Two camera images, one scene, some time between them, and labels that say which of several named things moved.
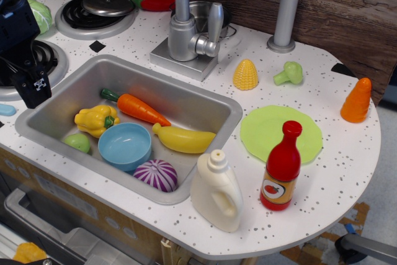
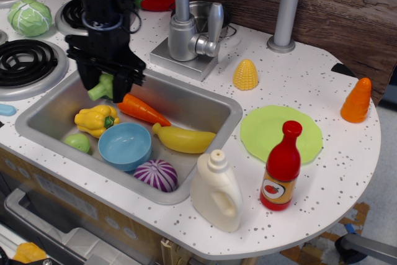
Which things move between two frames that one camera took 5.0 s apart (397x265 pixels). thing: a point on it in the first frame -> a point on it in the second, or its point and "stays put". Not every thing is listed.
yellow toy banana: (183, 140) stays put
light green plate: (262, 126) stays put
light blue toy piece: (7, 110) stays put
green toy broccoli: (293, 72) -> (105, 87)
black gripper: (18, 29) -> (107, 48)
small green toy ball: (79, 141) stays put
